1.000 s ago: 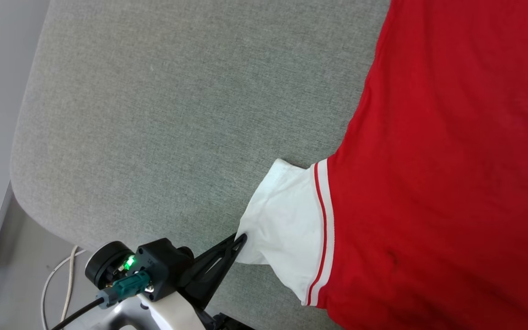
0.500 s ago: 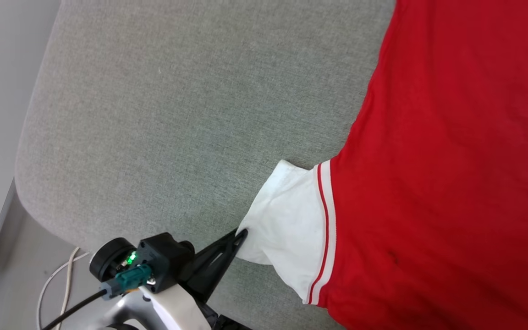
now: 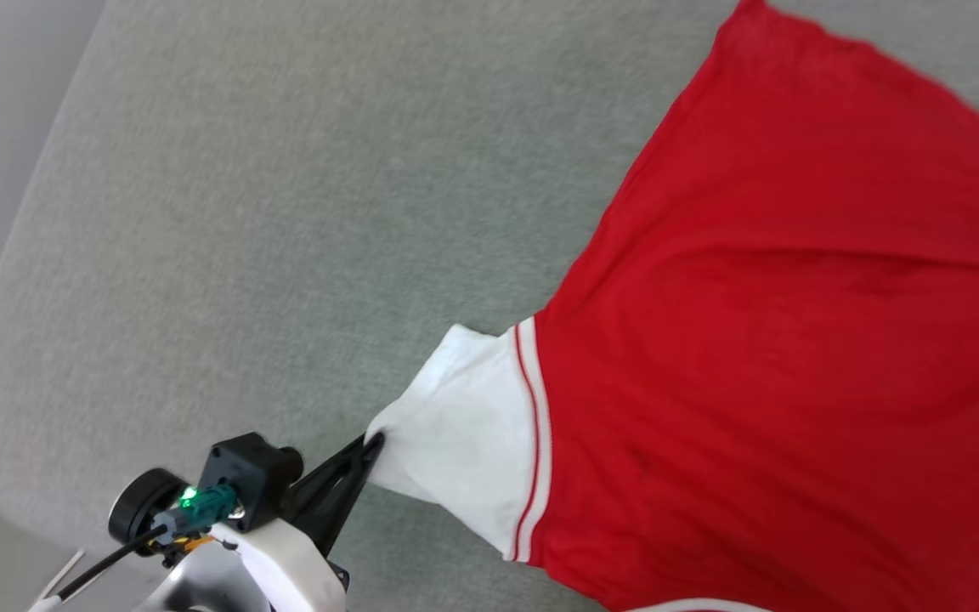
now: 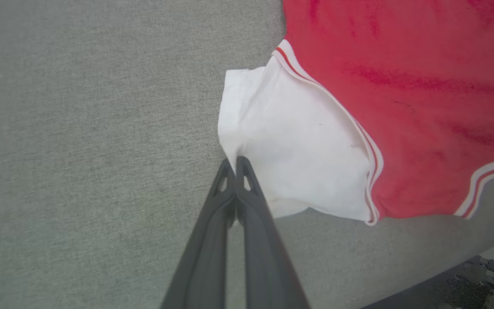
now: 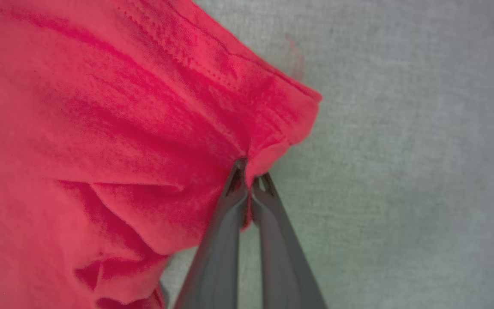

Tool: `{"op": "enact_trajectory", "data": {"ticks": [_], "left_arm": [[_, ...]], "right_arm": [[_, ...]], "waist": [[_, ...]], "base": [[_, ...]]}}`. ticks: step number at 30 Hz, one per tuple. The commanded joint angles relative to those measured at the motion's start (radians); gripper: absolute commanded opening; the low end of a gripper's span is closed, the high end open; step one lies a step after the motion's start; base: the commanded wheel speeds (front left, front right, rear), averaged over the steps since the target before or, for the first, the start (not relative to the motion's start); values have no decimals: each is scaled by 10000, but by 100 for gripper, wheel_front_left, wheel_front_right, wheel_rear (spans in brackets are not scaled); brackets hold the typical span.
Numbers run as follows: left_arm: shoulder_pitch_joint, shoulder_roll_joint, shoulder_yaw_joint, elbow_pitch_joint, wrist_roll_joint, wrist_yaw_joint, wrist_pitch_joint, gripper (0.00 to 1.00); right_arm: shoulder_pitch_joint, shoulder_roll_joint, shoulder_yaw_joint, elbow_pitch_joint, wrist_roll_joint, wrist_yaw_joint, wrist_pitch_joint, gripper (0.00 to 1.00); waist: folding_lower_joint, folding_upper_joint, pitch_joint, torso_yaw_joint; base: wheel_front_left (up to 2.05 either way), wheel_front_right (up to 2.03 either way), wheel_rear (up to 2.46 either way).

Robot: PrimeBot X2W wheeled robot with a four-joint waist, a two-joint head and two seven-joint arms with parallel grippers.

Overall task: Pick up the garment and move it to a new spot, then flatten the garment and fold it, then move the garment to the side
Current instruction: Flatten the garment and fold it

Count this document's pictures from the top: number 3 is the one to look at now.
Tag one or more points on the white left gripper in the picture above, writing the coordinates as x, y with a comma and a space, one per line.
294, 565

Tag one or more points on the red jersey with white sleeves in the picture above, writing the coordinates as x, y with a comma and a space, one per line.
795, 297

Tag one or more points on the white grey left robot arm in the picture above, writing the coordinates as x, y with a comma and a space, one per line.
200, 582

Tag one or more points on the black round wrist disc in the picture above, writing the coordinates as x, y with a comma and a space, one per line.
139, 506

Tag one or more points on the grey fabric sofa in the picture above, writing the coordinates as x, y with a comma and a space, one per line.
285, 212

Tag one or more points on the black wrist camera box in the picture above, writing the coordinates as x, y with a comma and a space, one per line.
247, 467

